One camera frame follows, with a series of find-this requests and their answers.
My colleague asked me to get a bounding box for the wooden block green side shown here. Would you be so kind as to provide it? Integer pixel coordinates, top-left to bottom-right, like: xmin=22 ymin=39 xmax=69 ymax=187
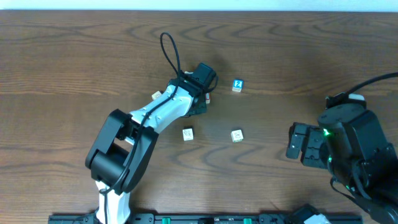
xmin=231 ymin=129 xmax=244 ymax=142

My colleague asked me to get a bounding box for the red letter I block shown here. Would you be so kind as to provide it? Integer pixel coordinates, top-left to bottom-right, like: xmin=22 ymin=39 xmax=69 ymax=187
xmin=205 ymin=93 xmax=211 ymax=104

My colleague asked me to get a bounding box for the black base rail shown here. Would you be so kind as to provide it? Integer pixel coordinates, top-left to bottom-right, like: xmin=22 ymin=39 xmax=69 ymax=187
xmin=48 ymin=212 xmax=363 ymax=224

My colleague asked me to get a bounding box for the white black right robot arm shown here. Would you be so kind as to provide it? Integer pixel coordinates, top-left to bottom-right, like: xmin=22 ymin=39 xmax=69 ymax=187
xmin=285 ymin=103 xmax=397 ymax=223

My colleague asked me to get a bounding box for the blue number 2 block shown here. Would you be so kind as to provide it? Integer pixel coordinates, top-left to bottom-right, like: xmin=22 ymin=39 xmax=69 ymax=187
xmin=232 ymin=79 xmax=244 ymax=92

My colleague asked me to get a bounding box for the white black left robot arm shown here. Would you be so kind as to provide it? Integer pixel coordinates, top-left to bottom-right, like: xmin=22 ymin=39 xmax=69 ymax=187
xmin=85 ymin=78 xmax=214 ymax=223

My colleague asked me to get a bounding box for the black left camera cable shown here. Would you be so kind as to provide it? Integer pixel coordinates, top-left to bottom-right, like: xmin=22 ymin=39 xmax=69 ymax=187
xmin=98 ymin=32 xmax=219 ymax=224

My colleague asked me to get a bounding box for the wooden block engraved zero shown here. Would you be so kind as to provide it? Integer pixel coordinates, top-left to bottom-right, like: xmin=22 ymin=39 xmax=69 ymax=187
xmin=151 ymin=91 xmax=162 ymax=100

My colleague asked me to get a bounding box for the white block blue engraving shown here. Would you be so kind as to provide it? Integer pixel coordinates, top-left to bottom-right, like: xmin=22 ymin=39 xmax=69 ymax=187
xmin=182 ymin=128 xmax=194 ymax=141

